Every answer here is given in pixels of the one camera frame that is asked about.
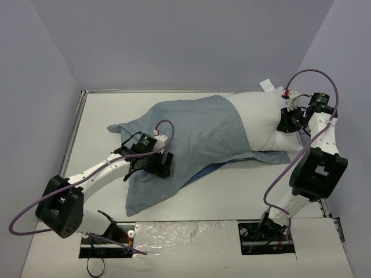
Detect white pillow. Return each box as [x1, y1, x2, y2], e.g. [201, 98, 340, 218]
[226, 79, 303, 151]

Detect blue pillowcase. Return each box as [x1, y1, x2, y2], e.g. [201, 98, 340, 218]
[108, 96, 290, 216]

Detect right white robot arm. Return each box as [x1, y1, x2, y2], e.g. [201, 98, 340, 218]
[257, 91, 348, 239]

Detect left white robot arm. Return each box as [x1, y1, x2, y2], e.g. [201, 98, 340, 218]
[35, 131, 173, 242]

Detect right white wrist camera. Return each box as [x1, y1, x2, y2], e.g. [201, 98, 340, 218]
[282, 89, 300, 111]

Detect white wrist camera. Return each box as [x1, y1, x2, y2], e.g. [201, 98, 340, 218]
[282, 89, 300, 111]
[153, 129, 169, 150]

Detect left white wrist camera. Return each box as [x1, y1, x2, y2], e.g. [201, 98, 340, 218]
[153, 129, 169, 150]

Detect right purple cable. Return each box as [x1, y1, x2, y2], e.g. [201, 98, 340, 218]
[263, 68, 340, 243]

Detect purple cable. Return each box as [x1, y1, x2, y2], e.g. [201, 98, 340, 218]
[8, 119, 175, 255]
[263, 68, 340, 243]

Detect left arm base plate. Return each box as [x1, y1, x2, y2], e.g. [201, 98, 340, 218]
[78, 223, 135, 259]

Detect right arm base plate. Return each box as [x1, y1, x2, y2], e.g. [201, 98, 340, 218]
[238, 221, 295, 255]

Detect black loop cable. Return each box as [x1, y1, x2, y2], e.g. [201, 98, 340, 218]
[86, 256, 106, 276]

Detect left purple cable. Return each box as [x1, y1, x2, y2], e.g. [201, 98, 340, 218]
[8, 119, 175, 255]

